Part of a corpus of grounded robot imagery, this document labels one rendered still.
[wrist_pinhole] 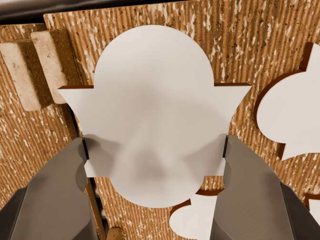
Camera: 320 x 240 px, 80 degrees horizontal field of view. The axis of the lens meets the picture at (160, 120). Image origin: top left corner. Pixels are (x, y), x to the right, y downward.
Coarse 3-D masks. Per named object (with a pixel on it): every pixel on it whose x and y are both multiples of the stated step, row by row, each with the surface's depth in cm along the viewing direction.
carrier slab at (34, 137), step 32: (0, 32) 17; (0, 64) 18; (0, 96) 20; (0, 128) 21; (32, 128) 21; (64, 128) 21; (0, 160) 24; (32, 160) 23; (0, 192) 26; (96, 224) 29
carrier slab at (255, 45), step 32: (192, 0) 15; (224, 0) 15; (256, 0) 15; (288, 0) 15; (96, 32) 16; (192, 32) 16; (224, 32) 16; (256, 32) 16; (288, 32) 16; (96, 64) 18; (224, 64) 17; (256, 64) 17; (288, 64) 17; (256, 96) 18; (256, 128) 20; (288, 160) 21; (128, 224) 28; (160, 224) 28
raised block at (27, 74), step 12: (0, 48) 15; (12, 48) 15; (24, 48) 15; (12, 60) 15; (24, 60) 15; (36, 60) 16; (12, 72) 16; (24, 72) 16; (36, 72) 17; (24, 84) 16; (36, 84) 17; (24, 96) 16; (36, 96) 17; (48, 96) 18; (24, 108) 17; (36, 108) 17
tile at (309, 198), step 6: (306, 198) 24; (312, 198) 23; (318, 198) 23; (306, 204) 24; (312, 204) 23; (318, 204) 23; (312, 210) 24; (318, 210) 24; (318, 216) 24; (318, 222) 25
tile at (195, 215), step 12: (204, 192) 24; (216, 192) 24; (180, 204) 25; (192, 204) 24; (204, 204) 24; (180, 216) 25; (192, 216) 25; (204, 216) 25; (180, 228) 27; (192, 228) 26; (204, 228) 26
